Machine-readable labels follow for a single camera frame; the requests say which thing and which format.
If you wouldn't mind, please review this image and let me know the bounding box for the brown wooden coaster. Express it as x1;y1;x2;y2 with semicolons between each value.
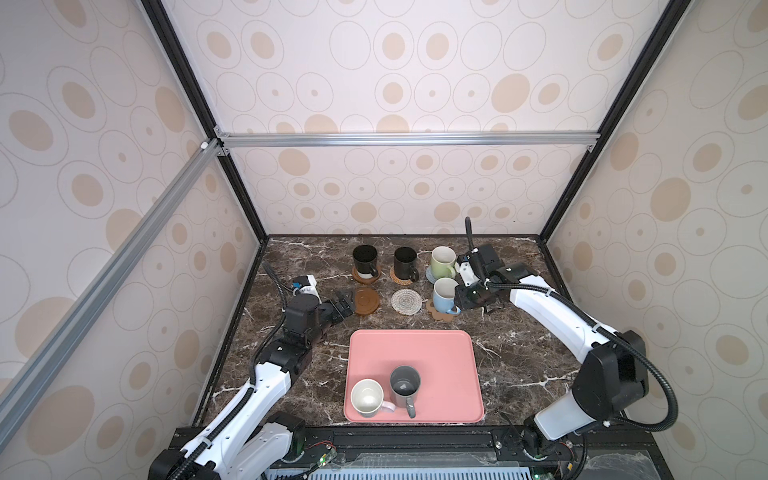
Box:
352;268;381;285
354;287;380;316

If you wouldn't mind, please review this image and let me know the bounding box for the black mug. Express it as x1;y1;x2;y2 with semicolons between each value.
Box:
352;244;379;275
393;246;419;282

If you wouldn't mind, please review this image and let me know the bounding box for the white mug blue handle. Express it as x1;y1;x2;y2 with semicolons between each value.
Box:
432;278;461;315

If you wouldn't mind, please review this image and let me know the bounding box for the green mug white inside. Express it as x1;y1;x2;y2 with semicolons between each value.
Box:
429;246;457;282

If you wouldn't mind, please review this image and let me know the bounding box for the multicolour woven coaster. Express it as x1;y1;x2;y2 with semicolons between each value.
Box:
390;289;423;316

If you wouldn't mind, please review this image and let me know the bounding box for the woven rattan coaster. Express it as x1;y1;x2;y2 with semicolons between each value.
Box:
389;268;414;286

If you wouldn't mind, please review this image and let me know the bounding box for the cork paw coaster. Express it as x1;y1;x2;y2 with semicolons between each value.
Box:
426;302;456;322

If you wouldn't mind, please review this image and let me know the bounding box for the blue woven coaster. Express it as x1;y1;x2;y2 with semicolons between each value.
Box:
425;267;445;284

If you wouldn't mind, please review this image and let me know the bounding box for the white mug pink handle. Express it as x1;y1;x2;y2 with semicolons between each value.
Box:
350;379;397;418

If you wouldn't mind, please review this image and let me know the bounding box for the grey mug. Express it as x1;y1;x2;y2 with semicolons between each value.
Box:
389;365;421;419

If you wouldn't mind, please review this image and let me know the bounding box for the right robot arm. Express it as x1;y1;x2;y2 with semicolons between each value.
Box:
455;220;679;457

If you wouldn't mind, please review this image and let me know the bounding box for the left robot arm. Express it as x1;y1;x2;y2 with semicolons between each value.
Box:
148;261;355;479

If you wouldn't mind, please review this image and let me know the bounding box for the pink plastic tray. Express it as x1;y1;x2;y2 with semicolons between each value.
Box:
343;330;485;424

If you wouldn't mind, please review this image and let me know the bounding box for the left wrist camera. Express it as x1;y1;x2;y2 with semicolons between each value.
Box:
291;275;320;299

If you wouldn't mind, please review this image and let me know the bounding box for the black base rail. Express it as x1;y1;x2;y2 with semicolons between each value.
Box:
157;424;674;480

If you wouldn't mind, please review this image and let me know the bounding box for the horizontal aluminium frame bar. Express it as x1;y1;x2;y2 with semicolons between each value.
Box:
221;130;600;148

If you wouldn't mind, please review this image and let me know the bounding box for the left aluminium frame bar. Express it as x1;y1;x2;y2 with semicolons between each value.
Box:
1;138;223;449

